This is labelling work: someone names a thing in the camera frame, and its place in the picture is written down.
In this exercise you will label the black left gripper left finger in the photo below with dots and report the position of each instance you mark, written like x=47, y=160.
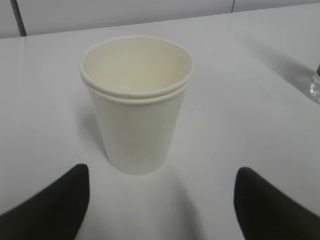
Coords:
x=55, y=213

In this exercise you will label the white paper cup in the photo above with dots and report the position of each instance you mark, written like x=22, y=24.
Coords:
x=137, y=85

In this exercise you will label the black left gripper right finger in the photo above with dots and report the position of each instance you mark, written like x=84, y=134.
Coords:
x=265, y=213

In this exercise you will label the clear green-label water bottle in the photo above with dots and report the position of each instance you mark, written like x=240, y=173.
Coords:
x=315, y=86

